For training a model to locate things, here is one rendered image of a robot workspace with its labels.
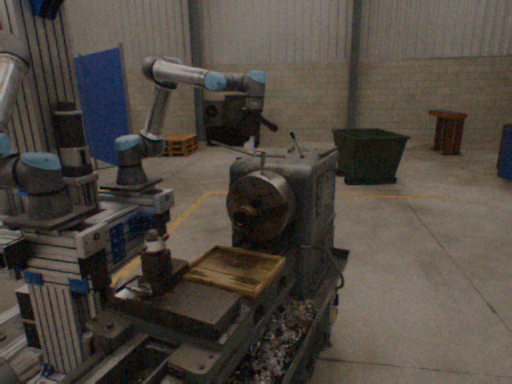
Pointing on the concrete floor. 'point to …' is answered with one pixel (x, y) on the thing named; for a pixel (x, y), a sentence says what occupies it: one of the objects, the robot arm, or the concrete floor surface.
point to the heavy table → (448, 131)
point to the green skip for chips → (368, 155)
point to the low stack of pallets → (174, 144)
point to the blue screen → (104, 102)
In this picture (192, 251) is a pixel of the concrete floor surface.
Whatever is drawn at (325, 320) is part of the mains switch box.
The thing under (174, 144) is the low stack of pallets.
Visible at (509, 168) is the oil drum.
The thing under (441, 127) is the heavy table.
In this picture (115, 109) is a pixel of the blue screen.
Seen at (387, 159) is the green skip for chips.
